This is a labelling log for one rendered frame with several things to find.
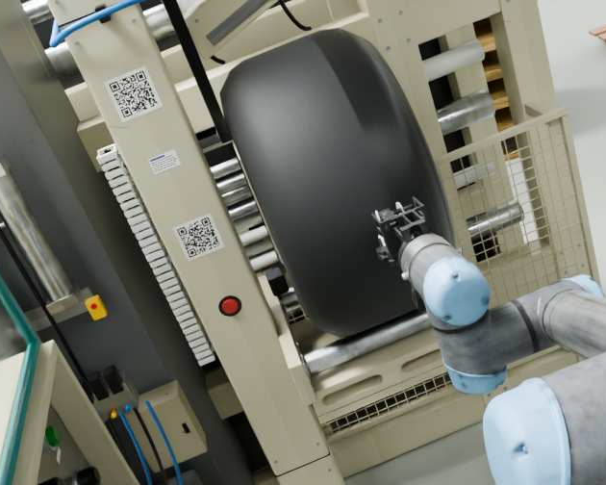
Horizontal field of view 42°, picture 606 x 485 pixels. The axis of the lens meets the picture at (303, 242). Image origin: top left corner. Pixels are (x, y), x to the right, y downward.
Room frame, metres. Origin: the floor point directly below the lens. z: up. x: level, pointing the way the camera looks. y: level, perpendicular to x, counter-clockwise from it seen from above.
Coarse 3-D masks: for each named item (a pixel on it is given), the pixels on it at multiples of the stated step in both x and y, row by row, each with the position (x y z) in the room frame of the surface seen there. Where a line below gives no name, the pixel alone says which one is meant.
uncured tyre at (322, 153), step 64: (256, 64) 1.40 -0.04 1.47; (320, 64) 1.32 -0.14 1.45; (384, 64) 1.32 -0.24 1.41; (256, 128) 1.26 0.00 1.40; (320, 128) 1.22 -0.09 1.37; (384, 128) 1.20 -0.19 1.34; (256, 192) 1.26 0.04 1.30; (320, 192) 1.17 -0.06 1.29; (384, 192) 1.16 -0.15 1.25; (320, 256) 1.15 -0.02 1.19; (320, 320) 1.22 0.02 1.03; (384, 320) 1.24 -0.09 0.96
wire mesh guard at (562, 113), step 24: (528, 120) 1.79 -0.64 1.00; (480, 144) 1.78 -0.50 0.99; (528, 144) 1.79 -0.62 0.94; (552, 144) 1.79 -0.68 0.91; (528, 168) 1.79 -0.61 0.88; (576, 168) 1.78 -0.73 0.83; (504, 192) 1.78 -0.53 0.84; (528, 192) 1.79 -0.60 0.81; (576, 192) 1.79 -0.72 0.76; (504, 240) 1.78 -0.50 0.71; (528, 264) 1.79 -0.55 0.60; (576, 264) 1.79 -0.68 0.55; (528, 288) 1.78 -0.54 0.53; (528, 360) 1.77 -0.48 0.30; (384, 408) 1.77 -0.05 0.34; (408, 408) 1.76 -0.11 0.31; (336, 432) 1.77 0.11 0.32
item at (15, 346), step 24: (0, 288) 1.05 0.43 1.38; (0, 312) 1.01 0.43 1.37; (0, 336) 0.96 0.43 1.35; (24, 336) 1.04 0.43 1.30; (0, 360) 0.92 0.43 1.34; (24, 360) 0.99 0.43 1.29; (0, 384) 0.88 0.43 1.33; (24, 384) 0.94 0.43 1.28; (0, 408) 0.84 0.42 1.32; (24, 408) 0.88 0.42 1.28; (0, 432) 0.81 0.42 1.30; (0, 456) 0.77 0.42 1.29; (0, 480) 0.74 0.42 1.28
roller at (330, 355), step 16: (400, 320) 1.29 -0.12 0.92; (416, 320) 1.28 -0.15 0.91; (352, 336) 1.29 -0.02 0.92; (368, 336) 1.28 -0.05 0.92; (384, 336) 1.28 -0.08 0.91; (400, 336) 1.28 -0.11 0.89; (320, 352) 1.28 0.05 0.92; (336, 352) 1.27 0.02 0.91; (352, 352) 1.27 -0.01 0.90; (320, 368) 1.27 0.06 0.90
